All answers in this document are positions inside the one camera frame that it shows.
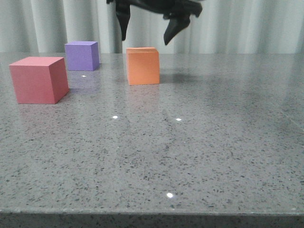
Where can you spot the pale green curtain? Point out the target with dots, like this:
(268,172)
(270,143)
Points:
(225,26)

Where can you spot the red foam cube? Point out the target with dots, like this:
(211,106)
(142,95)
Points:
(39,80)

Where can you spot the purple foam cube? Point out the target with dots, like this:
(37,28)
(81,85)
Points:
(82,55)

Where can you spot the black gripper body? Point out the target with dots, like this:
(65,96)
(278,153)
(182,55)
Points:
(166,7)

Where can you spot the orange foam cube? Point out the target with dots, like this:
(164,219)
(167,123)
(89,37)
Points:
(143,66)

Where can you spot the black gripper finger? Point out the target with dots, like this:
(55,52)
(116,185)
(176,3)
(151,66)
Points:
(176,25)
(123,14)

